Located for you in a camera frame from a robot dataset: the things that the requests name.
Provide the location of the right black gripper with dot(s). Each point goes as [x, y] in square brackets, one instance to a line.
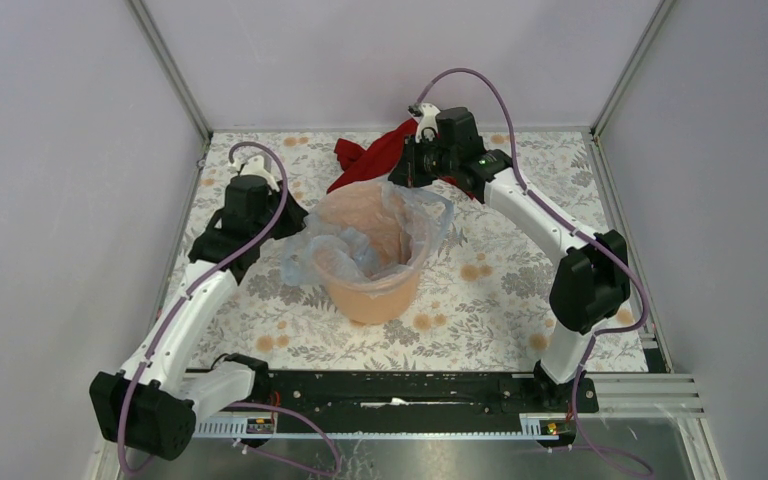
[407, 171]

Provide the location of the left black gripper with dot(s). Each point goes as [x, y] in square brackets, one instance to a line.
[294, 219]

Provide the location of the light blue plastic trash bag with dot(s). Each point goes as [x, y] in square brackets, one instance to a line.
[369, 236]

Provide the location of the orange plastic trash bin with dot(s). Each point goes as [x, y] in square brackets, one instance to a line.
[365, 308]

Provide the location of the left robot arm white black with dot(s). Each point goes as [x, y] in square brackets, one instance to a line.
[148, 405]

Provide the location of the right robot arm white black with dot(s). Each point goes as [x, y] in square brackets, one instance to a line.
[589, 285]

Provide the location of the red cloth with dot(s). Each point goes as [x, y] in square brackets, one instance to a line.
[361, 164]

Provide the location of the metal front tray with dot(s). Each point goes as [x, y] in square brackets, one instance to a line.
[648, 424]

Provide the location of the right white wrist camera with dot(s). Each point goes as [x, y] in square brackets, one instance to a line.
[425, 116]

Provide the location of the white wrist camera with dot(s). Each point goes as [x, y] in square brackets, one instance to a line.
[425, 116]
[256, 165]

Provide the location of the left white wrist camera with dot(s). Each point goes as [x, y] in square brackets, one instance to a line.
[256, 165]

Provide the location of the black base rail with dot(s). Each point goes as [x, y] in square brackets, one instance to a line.
[370, 402]

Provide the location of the left aluminium frame post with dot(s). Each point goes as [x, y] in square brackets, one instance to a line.
[157, 44]

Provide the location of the aluminium frame post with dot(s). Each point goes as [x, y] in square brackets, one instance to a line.
[647, 38]
[157, 44]

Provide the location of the right aluminium frame post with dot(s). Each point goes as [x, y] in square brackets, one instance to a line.
[647, 38]

